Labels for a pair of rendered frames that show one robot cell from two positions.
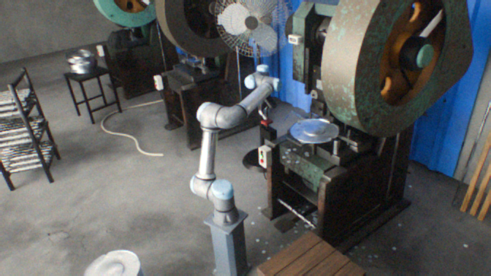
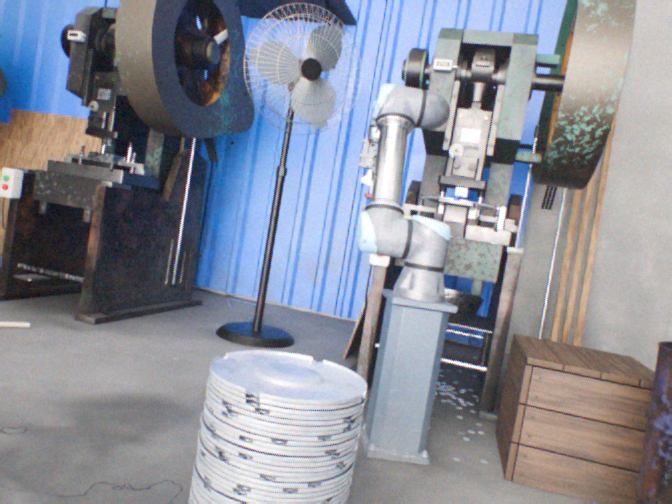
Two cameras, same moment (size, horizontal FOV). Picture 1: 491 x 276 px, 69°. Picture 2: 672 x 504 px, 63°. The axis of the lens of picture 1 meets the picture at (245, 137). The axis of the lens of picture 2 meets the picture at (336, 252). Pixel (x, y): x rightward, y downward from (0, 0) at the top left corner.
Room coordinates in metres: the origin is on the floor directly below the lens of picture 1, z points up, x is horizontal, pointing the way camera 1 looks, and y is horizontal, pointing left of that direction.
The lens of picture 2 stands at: (0.52, 1.39, 0.62)
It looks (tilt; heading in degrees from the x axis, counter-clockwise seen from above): 3 degrees down; 318
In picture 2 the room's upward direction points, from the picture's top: 9 degrees clockwise
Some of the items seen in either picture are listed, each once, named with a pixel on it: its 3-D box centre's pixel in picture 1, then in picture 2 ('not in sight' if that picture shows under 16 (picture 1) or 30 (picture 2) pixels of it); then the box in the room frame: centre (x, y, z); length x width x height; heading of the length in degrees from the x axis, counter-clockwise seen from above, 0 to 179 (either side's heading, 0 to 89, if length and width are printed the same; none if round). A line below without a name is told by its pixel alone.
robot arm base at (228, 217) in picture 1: (225, 210); (421, 280); (1.52, 0.14, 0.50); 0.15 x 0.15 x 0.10
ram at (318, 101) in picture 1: (326, 87); (469, 144); (1.91, -0.49, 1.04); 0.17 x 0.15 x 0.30; 124
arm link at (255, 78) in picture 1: (256, 80); not in sight; (2.01, -0.09, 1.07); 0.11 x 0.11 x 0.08; 52
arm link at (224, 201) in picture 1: (222, 193); (425, 240); (1.53, 0.15, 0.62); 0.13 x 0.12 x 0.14; 52
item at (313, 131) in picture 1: (314, 130); (457, 203); (1.86, -0.42, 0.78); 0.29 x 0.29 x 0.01
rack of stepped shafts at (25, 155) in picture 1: (17, 129); not in sight; (2.78, 1.99, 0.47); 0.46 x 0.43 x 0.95; 104
